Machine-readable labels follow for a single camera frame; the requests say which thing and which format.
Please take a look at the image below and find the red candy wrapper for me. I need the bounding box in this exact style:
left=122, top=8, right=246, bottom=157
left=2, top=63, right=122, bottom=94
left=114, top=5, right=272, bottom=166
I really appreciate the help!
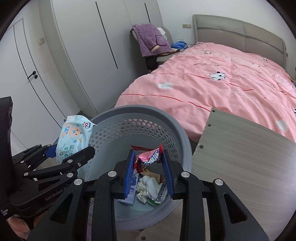
left=131, top=145, right=163, bottom=173

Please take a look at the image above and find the light blue wet wipes pack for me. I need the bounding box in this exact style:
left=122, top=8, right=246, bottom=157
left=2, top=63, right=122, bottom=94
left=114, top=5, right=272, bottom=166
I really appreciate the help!
left=56, top=115, right=95, bottom=164

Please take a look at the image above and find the grey perforated trash basket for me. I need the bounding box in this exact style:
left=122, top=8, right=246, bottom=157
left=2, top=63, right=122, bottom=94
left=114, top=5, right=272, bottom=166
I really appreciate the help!
left=78, top=105, right=192, bottom=230

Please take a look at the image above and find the person's left hand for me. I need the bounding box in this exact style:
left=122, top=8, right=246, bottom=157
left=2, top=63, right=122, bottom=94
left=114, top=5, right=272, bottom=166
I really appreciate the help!
left=6, top=213, right=45, bottom=240

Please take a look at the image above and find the brown snack wrapper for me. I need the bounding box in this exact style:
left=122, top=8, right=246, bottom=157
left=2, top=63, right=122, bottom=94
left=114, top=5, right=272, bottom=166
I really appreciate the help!
left=141, top=170, right=163, bottom=184

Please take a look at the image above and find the crumpled white tissue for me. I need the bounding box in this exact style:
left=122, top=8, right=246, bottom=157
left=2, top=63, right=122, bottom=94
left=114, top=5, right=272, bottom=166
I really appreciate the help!
left=136, top=175, right=162, bottom=203

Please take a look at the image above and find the purple fluffy rug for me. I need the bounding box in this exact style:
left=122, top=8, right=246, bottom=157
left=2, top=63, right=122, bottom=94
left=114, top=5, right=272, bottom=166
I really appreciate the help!
left=86, top=197, right=95, bottom=241

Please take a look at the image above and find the grey chair left of bed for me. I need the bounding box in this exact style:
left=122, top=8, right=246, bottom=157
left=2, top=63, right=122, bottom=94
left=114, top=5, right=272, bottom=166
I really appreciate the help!
left=130, top=24, right=180, bottom=72

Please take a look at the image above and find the pink duvet with cartoon dogs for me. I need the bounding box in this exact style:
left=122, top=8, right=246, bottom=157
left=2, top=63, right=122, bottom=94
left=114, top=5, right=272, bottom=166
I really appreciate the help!
left=116, top=42, right=295, bottom=141

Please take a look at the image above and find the white wardrobe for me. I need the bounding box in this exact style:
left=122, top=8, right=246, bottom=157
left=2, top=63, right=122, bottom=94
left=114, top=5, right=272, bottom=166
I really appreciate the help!
left=38, top=1, right=163, bottom=116

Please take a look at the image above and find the purple fleece garment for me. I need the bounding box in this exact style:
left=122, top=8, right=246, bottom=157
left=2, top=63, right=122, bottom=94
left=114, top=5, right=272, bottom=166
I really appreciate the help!
left=131, top=24, right=175, bottom=58

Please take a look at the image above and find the blue item on nightstand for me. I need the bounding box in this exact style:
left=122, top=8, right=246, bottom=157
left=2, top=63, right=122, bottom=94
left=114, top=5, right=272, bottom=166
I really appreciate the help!
left=171, top=41, right=188, bottom=50

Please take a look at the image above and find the grey upholstered headboard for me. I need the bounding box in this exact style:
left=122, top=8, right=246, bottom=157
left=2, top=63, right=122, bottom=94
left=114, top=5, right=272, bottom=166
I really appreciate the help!
left=192, top=15, right=287, bottom=68

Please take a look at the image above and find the white door with black handle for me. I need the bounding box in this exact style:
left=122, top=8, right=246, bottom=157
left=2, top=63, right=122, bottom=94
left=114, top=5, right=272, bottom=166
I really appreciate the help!
left=0, top=18, right=80, bottom=130

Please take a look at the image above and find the wall switch plate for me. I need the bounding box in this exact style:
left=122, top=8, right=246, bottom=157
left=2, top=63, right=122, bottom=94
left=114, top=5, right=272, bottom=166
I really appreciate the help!
left=182, top=24, right=191, bottom=29

